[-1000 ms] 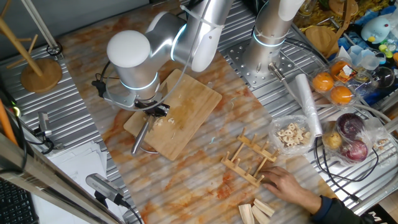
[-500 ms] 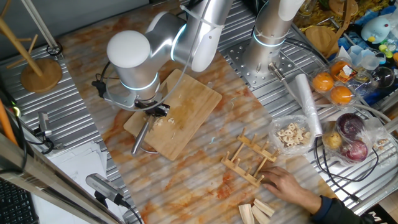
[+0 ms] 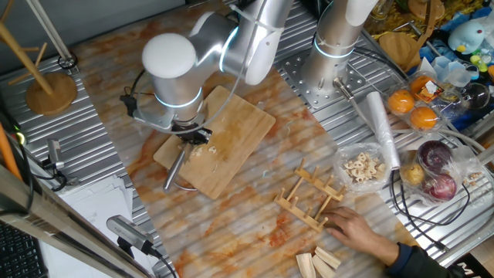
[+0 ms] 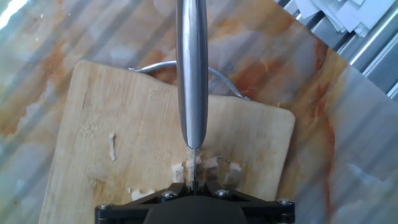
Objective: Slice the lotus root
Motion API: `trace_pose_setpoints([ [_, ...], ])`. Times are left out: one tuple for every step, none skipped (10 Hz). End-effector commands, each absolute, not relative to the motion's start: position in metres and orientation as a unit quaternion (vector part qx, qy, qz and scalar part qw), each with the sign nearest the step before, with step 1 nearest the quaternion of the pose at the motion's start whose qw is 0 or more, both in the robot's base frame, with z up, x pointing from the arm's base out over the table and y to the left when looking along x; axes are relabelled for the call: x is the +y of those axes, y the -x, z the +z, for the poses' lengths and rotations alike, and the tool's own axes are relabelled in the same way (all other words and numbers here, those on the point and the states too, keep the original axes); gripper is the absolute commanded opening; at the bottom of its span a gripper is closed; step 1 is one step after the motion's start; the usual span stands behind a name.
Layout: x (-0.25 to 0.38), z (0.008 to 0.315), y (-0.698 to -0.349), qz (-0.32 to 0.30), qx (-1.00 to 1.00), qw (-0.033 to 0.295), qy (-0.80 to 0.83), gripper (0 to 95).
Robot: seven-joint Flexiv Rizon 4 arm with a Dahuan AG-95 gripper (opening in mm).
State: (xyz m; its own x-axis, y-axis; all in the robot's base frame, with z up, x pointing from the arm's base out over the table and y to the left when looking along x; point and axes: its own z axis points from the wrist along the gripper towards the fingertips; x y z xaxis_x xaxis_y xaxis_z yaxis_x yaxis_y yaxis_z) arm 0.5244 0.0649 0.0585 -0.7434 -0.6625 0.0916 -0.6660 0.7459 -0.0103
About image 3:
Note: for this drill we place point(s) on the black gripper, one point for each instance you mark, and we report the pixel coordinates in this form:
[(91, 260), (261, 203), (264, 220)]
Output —
[(187, 129)]

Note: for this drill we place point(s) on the wooden peg rack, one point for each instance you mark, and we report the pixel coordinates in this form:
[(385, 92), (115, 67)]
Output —
[(308, 212)]

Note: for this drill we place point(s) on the forearm in dark sleeve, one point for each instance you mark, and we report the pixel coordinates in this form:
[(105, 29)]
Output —
[(420, 264)]

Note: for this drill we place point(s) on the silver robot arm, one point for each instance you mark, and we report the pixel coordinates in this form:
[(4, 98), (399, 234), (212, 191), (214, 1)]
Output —
[(170, 58)]

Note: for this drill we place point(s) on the lotus root piece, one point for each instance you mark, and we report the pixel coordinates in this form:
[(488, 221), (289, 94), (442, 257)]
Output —
[(196, 150)]

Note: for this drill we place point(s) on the thin lotus root slice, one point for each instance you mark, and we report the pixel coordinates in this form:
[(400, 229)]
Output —
[(212, 150)]

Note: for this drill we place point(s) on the bag of lotus slices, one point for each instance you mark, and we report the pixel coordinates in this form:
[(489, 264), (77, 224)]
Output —
[(363, 168)]

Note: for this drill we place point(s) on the bare person hand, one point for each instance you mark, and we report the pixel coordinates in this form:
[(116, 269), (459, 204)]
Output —
[(355, 231)]

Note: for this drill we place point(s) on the wooden cutting board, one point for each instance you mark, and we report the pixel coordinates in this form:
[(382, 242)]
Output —
[(231, 139)]

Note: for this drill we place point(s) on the orange marble pattern mat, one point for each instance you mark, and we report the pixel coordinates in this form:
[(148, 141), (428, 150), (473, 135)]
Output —
[(251, 239)]

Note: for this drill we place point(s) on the white paper stack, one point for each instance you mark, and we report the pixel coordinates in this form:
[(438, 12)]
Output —
[(88, 208)]

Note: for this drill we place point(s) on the wooden mug tree stand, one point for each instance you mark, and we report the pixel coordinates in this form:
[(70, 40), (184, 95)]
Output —
[(52, 94)]

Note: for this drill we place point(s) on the wooden blocks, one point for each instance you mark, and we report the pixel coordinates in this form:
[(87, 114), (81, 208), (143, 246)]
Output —
[(328, 258)]

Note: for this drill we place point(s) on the clear plastic bag roll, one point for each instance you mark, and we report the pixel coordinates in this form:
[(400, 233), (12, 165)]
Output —
[(382, 127)]

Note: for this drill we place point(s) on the white tripod legs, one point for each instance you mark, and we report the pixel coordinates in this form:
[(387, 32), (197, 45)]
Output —
[(51, 32)]

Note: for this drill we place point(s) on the orange pole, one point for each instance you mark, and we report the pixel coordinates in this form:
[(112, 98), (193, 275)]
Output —
[(7, 154)]

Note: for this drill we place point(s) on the orange fruit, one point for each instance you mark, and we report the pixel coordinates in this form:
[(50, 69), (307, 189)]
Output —
[(400, 101), (423, 117)]

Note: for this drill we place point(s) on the wooden hanger stand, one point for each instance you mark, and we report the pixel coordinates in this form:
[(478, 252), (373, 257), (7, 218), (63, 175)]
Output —
[(399, 50)]

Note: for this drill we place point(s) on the black keyboard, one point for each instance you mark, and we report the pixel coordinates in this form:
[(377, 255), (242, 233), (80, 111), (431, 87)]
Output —
[(19, 255)]

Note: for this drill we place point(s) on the orange with paper label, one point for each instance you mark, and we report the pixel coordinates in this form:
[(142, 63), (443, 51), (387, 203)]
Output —
[(418, 84)]

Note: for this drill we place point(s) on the red onion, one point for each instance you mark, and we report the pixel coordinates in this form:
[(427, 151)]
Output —
[(440, 187), (434, 154)]

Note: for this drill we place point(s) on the clear plastic fruit container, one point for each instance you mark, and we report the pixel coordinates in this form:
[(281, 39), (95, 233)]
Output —
[(444, 104)]

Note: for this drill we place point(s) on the clear measuring cup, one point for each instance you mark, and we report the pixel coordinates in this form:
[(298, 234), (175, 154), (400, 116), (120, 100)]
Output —
[(451, 73)]

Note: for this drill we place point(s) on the clear plastic produce bag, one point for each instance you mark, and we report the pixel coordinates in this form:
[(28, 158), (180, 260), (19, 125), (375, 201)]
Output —
[(465, 162)]

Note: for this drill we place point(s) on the glass bowl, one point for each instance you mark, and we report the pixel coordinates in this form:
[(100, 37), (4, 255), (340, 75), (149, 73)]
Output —
[(476, 95)]

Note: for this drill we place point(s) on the blue plush toy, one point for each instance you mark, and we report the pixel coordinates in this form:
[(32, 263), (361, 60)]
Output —
[(467, 36)]

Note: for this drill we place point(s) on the black printed box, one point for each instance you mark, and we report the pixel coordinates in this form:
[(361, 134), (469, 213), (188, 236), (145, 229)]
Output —
[(478, 269)]

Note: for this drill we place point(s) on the wrist camera on grey bracket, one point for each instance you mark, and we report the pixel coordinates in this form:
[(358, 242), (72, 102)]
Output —
[(129, 104)]

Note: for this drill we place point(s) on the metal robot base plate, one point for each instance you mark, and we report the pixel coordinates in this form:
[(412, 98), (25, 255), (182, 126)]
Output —
[(297, 77)]

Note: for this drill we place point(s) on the grey camera with black clamp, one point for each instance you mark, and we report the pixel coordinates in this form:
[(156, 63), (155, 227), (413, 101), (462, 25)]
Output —
[(127, 231)]

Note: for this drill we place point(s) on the small grey camera on mount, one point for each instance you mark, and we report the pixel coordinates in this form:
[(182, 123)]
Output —
[(55, 151)]

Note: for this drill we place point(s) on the aluminium frame bar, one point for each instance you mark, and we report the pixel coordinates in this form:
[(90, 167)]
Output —
[(58, 231)]

